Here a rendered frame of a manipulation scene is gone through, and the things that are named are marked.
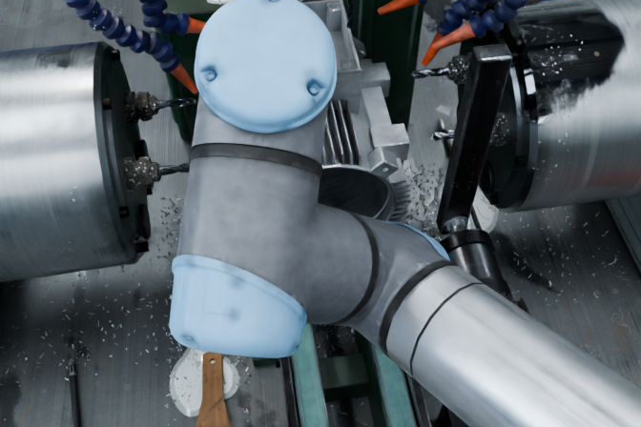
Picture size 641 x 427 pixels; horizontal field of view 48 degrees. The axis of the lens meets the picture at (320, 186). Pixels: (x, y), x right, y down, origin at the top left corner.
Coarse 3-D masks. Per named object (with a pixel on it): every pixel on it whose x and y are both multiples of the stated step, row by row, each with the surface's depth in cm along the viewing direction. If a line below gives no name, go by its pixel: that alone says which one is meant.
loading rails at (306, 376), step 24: (312, 336) 80; (360, 336) 88; (264, 360) 89; (288, 360) 77; (312, 360) 78; (336, 360) 86; (360, 360) 86; (384, 360) 78; (288, 384) 75; (312, 384) 76; (336, 384) 84; (360, 384) 84; (384, 384) 76; (408, 384) 77; (288, 408) 74; (312, 408) 75; (384, 408) 75; (408, 408) 75
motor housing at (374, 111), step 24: (336, 120) 74; (360, 120) 78; (384, 120) 80; (336, 144) 74; (360, 144) 75; (336, 168) 91; (360, 168) 73; (336, 192) 89; (360, 192) 86; (384, 192) 81; (408, 192) 79; (384, 216) 81
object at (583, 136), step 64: (576, 0) 78; (640, 0) 77; (448, 64) 85; (512, 64) 75; (576, 64) 73; (640, 64) 73; (512, 128) 77; (576, 128) 73; (640, 128) 74; (512, 192) 80; (576, 192) 79; (640, 192) 82
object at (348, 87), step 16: (336, 0) 80; (320, 16) 82; (336, 16) 80; (336, 32) 81; (336, 48) 80; (352, 48) 75; (336, 64) 78; (352, 64) 74; (352, 80) 74; (336, 96) 76; (352, 96) 76
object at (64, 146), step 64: (0, 64) 72; (64, 64) 71; (0, 128) 67; (64, 128) 68; (128, 128) 81; (0, 192) 67; (64, 192) 68; (128, 192) 76; (0, 256) 71; (64, 256) 73; (128, 256) 75
